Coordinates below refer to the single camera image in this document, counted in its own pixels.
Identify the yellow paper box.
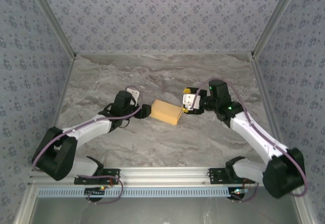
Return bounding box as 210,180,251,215
149,99,184,126

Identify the small black controller board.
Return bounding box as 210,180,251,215
230,187,251,200
84,186,106,197

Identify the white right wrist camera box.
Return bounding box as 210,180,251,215
182,93,201,110

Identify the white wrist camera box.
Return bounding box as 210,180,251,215
126,87,140,106
182,93,201,110

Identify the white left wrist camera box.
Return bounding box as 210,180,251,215
126,87,140,106

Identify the aluminium table side rail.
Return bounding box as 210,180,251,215
250,52,290,166
38,56,77,168

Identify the aluminium mounting rail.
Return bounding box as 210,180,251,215
27,166,304,186

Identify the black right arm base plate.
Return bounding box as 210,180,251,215
209,168,256,185

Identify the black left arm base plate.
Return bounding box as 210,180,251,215
74,168,120,185

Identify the grey slotted cable duct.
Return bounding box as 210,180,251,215
37,186,236,199

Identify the aluminium frame post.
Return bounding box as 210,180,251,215
25,0,77,58
250,0,304,58

